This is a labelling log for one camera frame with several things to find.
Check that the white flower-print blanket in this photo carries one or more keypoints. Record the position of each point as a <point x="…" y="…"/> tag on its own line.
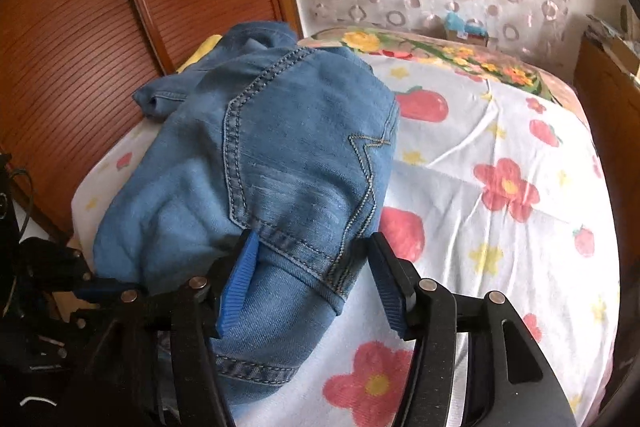
<point x="475" y="232"/>

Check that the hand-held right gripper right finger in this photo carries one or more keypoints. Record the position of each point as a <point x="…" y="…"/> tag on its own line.
<point x="392" y="302"/>

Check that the brown ribbed wooden panel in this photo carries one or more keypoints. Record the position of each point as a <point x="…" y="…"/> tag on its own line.
<point x="75" y="57"/>

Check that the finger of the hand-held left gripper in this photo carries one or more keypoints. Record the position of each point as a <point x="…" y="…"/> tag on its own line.
<point x="102" y="293"/>
<point x="55" y="257"/>

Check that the blue denim pants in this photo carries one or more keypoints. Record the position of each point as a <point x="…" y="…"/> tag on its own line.
<point x="300" y="132"/>

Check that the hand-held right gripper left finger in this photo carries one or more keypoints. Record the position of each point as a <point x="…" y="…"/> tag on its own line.
<point x="237" y="287"/>

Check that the green yellow floral quilt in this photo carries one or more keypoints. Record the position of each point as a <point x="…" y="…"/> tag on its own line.
<point x="500" y="67"/>

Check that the brown wooden desk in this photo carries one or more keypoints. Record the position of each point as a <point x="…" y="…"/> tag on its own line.
<point x="610" y="107"/>

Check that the cardboard box on desk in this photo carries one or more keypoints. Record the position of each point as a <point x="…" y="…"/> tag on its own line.
<point x="617" y="39"/>

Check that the yellow cloth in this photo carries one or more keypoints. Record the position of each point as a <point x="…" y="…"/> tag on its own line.
<point x="205" y="52"/>

